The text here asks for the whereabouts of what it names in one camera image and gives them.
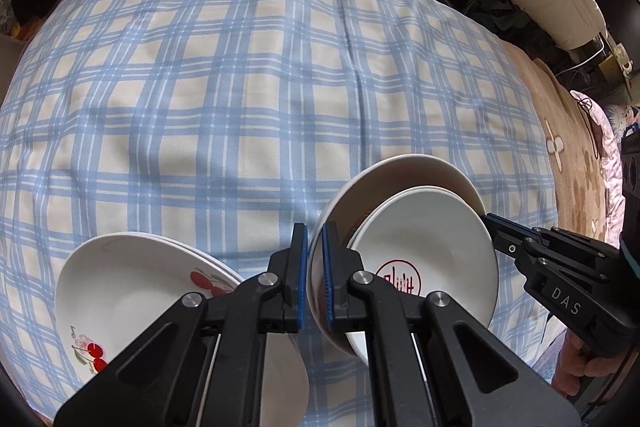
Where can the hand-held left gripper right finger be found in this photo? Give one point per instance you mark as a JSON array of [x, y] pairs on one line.
[[327, 277]]

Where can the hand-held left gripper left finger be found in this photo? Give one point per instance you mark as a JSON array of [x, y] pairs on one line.
[[300, 277]]

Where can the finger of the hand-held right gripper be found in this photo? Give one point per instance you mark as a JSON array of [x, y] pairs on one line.
[[515, 249], [505, 223]]

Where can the large white bowl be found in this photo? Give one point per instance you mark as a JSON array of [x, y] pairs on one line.
[[400, 177]]

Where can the person's right hand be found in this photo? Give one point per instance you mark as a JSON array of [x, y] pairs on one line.
[[580, 372]]

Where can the pink printed cloth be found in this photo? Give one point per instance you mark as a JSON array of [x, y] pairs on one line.
[[607, 127]]

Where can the yellow box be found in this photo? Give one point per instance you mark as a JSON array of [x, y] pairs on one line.
[[612, 64]]

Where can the blue checked tablecloth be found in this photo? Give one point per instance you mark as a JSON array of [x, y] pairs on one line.
[[200, 107]]

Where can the white pillow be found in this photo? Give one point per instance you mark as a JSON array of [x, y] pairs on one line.
[[565, 2]]

